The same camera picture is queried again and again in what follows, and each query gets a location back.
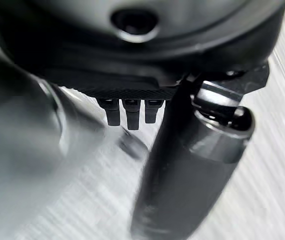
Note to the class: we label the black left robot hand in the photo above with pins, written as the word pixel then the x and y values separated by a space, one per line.
pixel 137 57

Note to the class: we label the silver robot leg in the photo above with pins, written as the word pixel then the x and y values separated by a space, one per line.
pixel 20 150

